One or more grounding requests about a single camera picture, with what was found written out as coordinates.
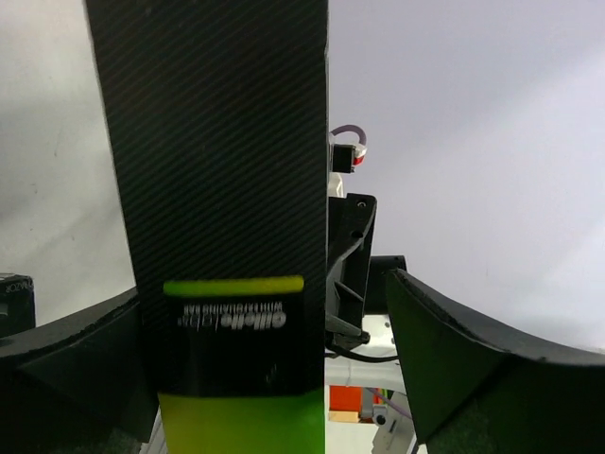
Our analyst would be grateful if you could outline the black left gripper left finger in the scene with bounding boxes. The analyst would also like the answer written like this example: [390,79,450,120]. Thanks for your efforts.
[1,289,159,453]

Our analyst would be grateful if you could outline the black green razor box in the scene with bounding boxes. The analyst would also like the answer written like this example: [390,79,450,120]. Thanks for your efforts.
[0,273,36,338]
[86,1,329,453]

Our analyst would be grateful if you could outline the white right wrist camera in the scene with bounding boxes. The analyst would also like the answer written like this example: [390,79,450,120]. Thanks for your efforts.
[327,144,367,198]

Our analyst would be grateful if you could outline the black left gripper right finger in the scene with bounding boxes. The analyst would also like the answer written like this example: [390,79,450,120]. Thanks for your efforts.
[386,270,604,453]

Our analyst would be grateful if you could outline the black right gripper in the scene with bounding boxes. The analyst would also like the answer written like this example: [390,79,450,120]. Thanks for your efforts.
[325,194,406,350]

